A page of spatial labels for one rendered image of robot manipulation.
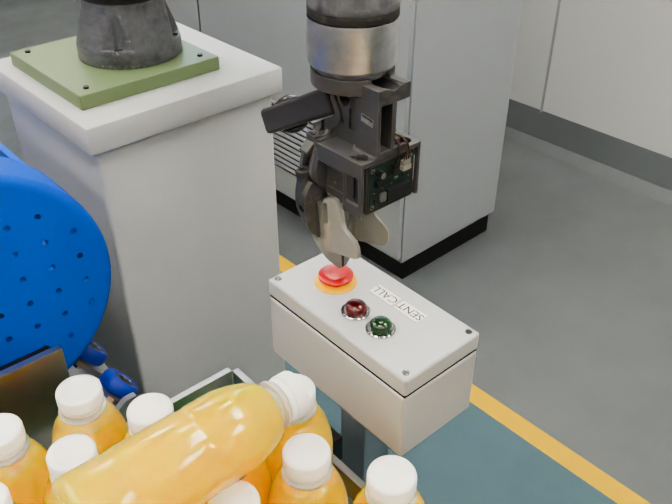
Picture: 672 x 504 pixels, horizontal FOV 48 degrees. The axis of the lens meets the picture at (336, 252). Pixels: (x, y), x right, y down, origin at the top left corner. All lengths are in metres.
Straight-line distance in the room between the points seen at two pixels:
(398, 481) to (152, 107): 0.64
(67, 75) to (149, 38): 0.12
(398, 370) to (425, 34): 1.65
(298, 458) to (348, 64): 0.31
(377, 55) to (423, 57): 1.65
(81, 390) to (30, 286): 0.17
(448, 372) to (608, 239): 2.31
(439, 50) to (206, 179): 1.27
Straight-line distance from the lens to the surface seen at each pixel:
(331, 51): 0.61
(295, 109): 0.70
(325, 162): 0.66
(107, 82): 1.11
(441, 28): 2.30
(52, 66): 1.19
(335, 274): 0.77
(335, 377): 0.77
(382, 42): 0.62
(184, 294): 1.24
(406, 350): 0.71
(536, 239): 2.93
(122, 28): 1.14
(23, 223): 0.81
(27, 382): 0.83
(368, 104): 0.62
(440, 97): 2.39
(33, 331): 0.87
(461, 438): 2.13
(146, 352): 1.26
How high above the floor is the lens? 1.57
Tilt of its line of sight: 35 degrees down
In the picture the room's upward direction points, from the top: straight up
